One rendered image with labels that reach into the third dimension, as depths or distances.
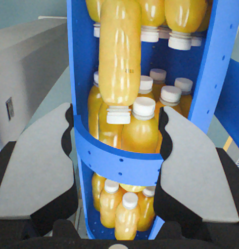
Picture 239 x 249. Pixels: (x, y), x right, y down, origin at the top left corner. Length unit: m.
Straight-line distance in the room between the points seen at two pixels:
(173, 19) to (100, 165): 0.27
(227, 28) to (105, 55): 0.18
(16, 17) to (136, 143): 1.42
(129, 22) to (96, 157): 0.23
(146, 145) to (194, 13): 0.23
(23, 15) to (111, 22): 1.31
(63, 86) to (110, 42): 1.34
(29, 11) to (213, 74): 1.43
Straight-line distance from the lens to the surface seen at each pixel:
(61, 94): 1.67
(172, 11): 0.33
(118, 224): 0.59
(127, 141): 0.35
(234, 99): 0.82
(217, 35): 0.27
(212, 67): 0.28
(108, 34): 0.32
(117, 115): 0.31
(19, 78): 0.59
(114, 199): 0.57
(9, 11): 1.65
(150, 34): 0.38
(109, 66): 0.31
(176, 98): 0.38
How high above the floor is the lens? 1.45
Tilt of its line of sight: 56 degrees down
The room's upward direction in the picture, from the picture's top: 180 degrees clockwise
